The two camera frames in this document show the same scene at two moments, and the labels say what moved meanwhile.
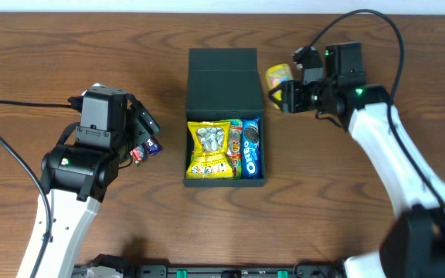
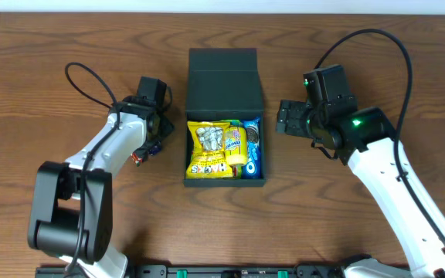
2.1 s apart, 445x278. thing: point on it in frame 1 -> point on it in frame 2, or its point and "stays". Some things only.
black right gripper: x=290 y=96 -> x=290 y=118
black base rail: x=296 y=271 stays
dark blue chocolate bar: x=153 y=147 stays
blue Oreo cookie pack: x=250 y=148 stays
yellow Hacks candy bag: x=209 y=160 stays
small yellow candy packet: x=276 y=74 -> x=236 y=146
